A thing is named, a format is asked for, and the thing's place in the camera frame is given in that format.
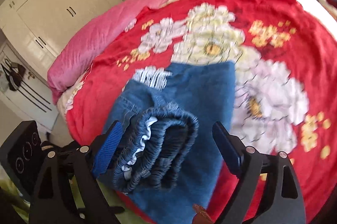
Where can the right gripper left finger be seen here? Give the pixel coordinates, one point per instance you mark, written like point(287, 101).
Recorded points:
point(66, 190)

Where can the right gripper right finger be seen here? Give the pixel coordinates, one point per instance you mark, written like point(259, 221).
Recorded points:
point(281, 201)

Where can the blue denim pants lace hem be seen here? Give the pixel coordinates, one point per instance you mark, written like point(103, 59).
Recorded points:
point(160, 150)

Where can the white door with bag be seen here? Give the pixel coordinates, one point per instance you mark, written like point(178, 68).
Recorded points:
point(27, 95)

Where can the green jacket sleeve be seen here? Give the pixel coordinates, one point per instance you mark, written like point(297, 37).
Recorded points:
point(14, 197)

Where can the cream wardrobe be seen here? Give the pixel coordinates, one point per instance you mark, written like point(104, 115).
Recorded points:
point(40, 29)

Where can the red floral blanket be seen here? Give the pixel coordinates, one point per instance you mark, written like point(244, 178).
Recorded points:
point(279, 106)

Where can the pink quilt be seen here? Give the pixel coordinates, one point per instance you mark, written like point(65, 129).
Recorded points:
point(90, 41)

